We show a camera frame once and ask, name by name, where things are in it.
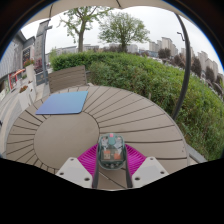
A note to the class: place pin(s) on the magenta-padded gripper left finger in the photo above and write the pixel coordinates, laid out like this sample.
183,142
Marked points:
75,171

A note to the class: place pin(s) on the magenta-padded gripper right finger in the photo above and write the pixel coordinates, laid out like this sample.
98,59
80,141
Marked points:
150,170

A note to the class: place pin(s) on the transparent teal computer mouse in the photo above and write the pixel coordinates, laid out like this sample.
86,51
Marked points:
111,153

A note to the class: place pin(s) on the blue mouse pad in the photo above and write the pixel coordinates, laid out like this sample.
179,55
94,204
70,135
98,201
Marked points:
63,102

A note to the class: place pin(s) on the green hedge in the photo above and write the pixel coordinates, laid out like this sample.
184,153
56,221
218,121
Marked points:
150,83

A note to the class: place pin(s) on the white planter with flowers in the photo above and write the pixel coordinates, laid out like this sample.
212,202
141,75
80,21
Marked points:
26,96

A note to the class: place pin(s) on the brown slatted outdoor chair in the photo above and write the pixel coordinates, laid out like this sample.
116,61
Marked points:
67,78

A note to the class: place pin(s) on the tall white planter box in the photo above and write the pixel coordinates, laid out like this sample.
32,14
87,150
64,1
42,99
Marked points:
30,72

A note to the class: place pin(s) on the dark curved parasol pole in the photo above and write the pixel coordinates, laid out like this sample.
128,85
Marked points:
186,66

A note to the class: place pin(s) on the grey sign pillar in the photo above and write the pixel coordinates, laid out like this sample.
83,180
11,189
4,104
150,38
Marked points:
40,50

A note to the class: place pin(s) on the distant high-rise buildings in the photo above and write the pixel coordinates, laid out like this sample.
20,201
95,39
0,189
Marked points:
166,43

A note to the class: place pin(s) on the grey storefront building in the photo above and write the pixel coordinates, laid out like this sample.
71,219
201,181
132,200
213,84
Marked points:
11,56

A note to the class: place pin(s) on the tall thin-trunked tree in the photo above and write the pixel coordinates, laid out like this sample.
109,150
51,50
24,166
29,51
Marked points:
80,36

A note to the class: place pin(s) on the round leafy tree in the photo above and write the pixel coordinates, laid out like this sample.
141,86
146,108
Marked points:
123,28

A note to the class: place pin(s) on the beige parasol canopy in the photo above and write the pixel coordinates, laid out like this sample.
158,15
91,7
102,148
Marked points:
100,2

